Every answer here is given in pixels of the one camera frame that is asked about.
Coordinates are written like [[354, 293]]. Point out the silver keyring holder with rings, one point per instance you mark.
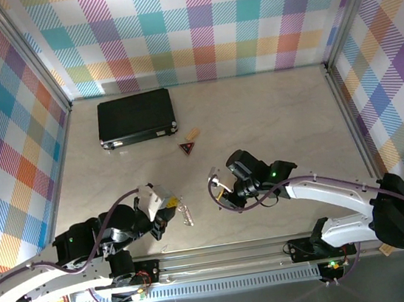
[[186, 214]]

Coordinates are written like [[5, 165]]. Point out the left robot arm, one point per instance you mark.
[[38, 291]]

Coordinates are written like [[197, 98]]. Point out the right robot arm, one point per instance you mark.
[[396, 214]]

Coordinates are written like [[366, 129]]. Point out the small tan wooden block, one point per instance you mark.
[[193, 134]]

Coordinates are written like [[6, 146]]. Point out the left controller circuit board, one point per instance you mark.
[[132, 297]]

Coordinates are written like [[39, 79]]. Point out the controller circuit board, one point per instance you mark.
[[333, 268], [132, 297]]

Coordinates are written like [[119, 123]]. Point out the black hard case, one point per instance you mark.
[[134, 117]]

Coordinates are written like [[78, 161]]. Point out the right controller circuit board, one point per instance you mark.
[[333, 268]]

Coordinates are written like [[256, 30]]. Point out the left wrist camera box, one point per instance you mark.
[[154, 200]]

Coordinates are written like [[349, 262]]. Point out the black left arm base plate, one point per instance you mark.
[[148, 268]]

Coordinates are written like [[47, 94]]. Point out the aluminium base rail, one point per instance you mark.
[[220, 264]]

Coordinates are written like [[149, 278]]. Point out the aluminium side floor rail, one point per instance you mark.
[[356, 138], [57, 192]]

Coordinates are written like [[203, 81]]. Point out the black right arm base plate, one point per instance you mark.
[[300, 249]]

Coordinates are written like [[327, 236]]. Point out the aluminium corner post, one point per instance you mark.
[[349, 8], [34, 57]]

